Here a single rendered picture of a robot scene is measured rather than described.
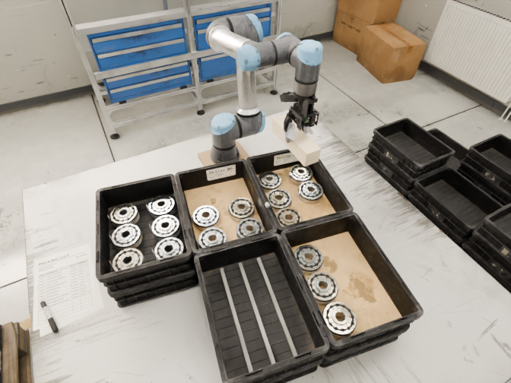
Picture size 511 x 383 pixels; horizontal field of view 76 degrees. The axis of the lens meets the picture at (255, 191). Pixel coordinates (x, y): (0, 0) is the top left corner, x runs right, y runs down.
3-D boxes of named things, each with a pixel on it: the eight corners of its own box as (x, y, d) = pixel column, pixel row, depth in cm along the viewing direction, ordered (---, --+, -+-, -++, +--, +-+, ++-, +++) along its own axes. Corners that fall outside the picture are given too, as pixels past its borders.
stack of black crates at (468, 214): (395, 216, 217) (414, 181, 192) (427, 200, 226) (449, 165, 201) (443, 263, 193) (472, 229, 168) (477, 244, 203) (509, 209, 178)
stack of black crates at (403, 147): (355, 178, 241) (372, 128, 207) (386, 166, 250) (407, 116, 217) (394, 216, 217) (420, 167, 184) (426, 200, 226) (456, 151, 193)
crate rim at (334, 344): (278, 235, 114) (278, 231, 112) (353, 214, 120) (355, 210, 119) (331, 351, 88) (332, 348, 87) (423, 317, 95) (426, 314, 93)
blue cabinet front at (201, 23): (200, 81, 299) (192, 16, 258) (268, 64, 322) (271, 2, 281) (201, 82, 298) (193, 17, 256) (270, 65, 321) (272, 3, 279)
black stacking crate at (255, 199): (179, 192, 140) (174, 173, 131) (245, 178, 146) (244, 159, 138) (198, 272, 115) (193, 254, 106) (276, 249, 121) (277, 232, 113)
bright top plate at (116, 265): (113, 252, 114) (112, 251, 114) (142, 246, 116) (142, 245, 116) (112, 277, 108) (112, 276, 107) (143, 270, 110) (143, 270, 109)
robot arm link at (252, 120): (231, 133, 167) (218, 14, 132) (257, 125, 171) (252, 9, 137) (240, 144, 158) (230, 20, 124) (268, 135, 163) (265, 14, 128)
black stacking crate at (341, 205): (245, 177, 146) (245, 159, 138) (306, 164, 153) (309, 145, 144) (277, 249, 121) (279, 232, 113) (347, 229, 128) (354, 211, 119)
